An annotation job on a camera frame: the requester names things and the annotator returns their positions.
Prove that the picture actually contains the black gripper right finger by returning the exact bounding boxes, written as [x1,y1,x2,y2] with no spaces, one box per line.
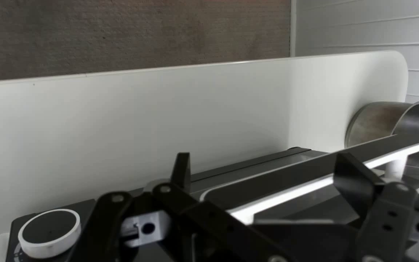
[333,153,419,262]

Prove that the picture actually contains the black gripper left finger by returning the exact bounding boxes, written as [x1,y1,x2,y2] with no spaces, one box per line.
[70,153,288,262]

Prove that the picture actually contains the white oven knob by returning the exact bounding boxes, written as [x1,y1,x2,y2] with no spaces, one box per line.
[18,208,82,259]

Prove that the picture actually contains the stainless steel cup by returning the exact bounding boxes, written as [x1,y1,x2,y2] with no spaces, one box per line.
[345,100,419,179]

